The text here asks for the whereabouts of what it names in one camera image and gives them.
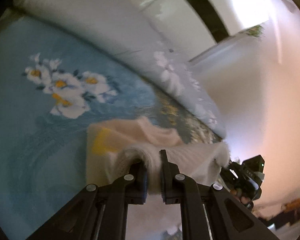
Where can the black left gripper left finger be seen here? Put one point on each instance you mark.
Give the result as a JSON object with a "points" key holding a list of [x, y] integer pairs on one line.
{"points": [[98, 212]]}

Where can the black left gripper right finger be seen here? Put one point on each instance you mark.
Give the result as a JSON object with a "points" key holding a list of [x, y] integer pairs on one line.
{"points": [[208, 212]]}

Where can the pink fuzzy sweater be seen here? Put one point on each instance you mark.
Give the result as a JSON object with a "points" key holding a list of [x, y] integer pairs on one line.
{"points": [[113, 145]]}

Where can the operator right hand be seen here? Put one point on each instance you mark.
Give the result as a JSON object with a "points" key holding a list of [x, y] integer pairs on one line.
{"points": [[240, 196]]}

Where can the dark bag on floor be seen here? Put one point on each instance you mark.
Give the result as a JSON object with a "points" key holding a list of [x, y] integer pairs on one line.
{"points": [[288, 214]]}

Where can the floral bed blanket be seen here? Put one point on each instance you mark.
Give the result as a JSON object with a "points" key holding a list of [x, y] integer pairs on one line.
{"points": [[52, 87]]}

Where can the white wardrobe with black stripe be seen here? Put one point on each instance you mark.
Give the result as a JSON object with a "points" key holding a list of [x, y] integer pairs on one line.
{"points": [[194, 26]]}

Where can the light blue daisy quilt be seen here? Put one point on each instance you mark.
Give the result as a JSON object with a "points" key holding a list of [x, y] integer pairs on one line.
{"points": [[117, 28]]}

